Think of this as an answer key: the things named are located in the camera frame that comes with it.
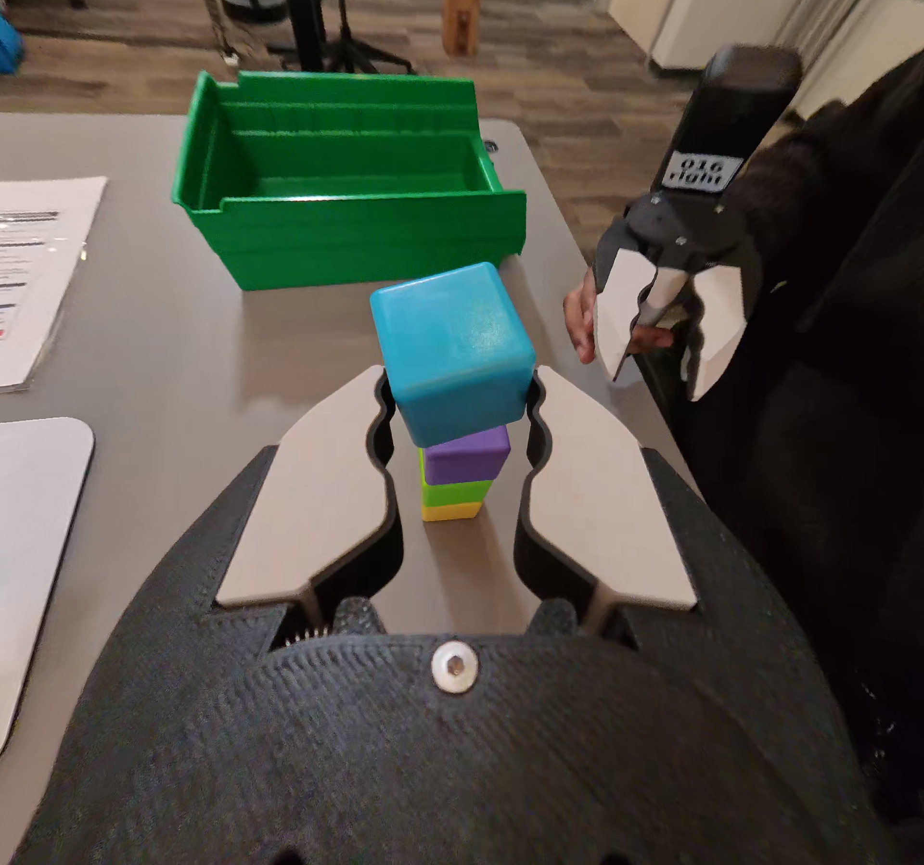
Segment black coiled cable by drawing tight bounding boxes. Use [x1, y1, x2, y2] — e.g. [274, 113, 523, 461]
[180, 0, 241, 66]

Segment blue cube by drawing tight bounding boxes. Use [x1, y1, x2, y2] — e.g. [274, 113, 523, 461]
[370, 262, 539, 447]

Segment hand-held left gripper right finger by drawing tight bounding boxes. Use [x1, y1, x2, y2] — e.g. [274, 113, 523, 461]
[514, 365, 698, 636]

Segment person's black clothed legs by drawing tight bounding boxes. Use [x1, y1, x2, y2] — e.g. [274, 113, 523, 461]
[635, 158, 924, 826]

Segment person's right forearm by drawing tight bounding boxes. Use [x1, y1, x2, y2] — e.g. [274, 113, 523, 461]
[732, 50, 924, 281]

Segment laminated paper sheet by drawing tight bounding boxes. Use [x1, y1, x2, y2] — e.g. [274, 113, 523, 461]
[0, 176, 109, 393]

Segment grey desk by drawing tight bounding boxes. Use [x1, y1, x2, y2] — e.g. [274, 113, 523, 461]
[0, 113, 701, 852]

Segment purple cube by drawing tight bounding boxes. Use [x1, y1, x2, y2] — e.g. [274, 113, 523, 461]
[422, 425, 512, 485]

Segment person's right hand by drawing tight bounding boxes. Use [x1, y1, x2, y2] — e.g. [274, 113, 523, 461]
[563, 269, 676, 366]

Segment green plastic bin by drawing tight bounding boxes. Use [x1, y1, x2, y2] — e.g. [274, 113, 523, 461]
[171, 70, 528, 292]

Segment white board stand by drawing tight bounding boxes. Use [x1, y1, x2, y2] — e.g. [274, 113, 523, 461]
[0, 416, 96, 758]

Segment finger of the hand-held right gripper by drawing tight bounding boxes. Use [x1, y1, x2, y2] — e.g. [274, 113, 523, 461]
[682, 265, 750, 403]
[593, 248, 659, 384]

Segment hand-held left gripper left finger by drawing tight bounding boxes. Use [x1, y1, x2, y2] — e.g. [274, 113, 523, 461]
[217, 365, 405, 624]

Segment lime green cube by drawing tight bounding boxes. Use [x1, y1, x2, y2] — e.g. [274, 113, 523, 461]
[420, 475, 495, 509]

